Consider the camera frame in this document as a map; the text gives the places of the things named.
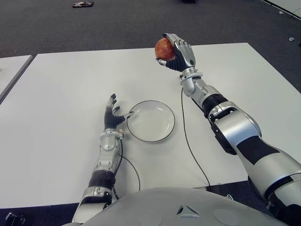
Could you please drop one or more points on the grey robot torso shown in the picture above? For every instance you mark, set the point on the grey robot torso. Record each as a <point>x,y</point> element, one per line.
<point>164,208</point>

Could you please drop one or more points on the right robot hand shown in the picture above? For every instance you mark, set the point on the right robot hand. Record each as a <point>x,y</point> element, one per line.
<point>184,55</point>

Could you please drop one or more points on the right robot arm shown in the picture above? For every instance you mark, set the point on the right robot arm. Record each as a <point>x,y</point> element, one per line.
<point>237,129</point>

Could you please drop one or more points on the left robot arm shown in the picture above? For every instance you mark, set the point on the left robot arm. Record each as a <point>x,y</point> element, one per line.
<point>108,143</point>

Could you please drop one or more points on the white plate black rim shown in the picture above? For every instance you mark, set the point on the white plate black rim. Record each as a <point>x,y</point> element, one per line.
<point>152,124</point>

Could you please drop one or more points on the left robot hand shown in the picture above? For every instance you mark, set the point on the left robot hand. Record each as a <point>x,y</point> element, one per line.
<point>111,118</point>

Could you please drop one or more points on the red yellow apple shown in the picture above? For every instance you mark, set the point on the red yellow apple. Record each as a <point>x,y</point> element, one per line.
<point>164,49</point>

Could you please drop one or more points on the black device beside torso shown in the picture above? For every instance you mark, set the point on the black device beside torso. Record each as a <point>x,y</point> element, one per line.
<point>13,220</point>

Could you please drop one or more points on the red black floor item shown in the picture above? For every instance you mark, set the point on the red black floor item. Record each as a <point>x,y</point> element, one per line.
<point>82,4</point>

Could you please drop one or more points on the white side table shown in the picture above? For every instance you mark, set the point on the white side table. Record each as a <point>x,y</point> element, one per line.
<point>13,68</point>

